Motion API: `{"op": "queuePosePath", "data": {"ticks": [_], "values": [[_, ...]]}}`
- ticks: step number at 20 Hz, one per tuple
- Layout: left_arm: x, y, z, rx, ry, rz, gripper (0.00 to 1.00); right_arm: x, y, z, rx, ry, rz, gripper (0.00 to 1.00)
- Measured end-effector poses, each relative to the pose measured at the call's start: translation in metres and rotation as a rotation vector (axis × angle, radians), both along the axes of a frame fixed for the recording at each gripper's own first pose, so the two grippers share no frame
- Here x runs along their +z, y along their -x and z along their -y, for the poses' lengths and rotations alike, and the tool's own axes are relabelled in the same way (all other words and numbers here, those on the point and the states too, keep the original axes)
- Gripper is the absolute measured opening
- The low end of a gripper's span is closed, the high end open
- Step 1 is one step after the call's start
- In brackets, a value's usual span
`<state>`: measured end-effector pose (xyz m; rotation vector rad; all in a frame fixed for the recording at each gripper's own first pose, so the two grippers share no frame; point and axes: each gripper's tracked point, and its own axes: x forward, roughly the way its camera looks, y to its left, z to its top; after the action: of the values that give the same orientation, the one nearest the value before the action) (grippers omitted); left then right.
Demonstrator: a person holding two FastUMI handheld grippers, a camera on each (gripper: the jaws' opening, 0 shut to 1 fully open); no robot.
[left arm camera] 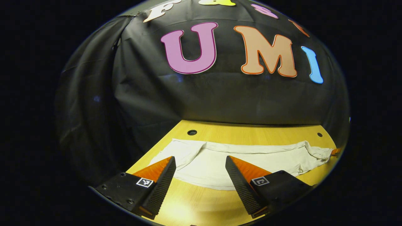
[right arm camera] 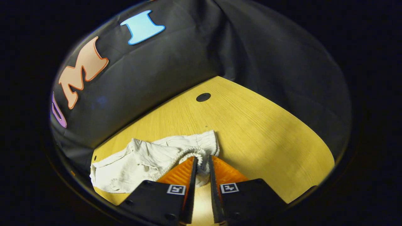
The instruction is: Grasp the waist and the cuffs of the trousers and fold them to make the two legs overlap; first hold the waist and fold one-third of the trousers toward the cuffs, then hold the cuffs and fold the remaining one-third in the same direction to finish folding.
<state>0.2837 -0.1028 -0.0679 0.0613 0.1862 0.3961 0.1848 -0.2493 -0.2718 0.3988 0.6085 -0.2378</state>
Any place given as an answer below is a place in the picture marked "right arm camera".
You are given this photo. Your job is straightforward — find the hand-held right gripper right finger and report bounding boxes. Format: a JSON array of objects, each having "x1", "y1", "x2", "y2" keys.
[{"x1": 208, "y1": 155, "x2": 288, "y2": 224}]

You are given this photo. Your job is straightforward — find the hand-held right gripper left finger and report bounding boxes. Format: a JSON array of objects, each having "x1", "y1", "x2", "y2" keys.
[{"x1": 118, "y1": 156, "x2": 198, "y2": 225}]

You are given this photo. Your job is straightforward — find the white jeans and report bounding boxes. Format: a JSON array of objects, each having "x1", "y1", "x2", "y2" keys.
[{"x1": 90, "y1": 130, "x2": 220, "y2": 193}]

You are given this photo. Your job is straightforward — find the black backdrop cloth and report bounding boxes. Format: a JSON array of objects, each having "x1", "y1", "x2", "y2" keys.
[{"x1": 50, "y1": 0, "x2": 351, "y2": 176}]

